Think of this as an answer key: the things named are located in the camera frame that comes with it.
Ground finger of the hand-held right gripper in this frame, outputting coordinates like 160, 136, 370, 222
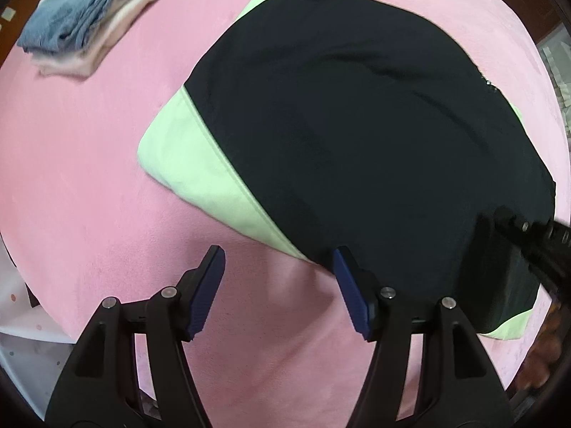
493, 205, 571, 297

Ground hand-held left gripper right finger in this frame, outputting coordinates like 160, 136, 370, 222
332, 246, 514, 428

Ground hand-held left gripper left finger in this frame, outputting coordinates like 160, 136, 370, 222
45, 245, 226, 428

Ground green and black hooded jacket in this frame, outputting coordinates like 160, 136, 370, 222
136, 0, 558, 342

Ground folded beige clothes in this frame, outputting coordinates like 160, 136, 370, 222
31, 0, 199, 76

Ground pink bed blanket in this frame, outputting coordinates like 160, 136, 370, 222
0, 0, 571, 411

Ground beige lace furniture cover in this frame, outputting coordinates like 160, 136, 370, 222
537, 27, 571, 134

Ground white dotted bed skirt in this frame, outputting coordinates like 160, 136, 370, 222
0, 227, 79, 411

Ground wooden drawer cabinet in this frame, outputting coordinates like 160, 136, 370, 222
486, 0, 567, 43

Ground wooden headboard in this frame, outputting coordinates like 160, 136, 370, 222
0, 0, 50, 67

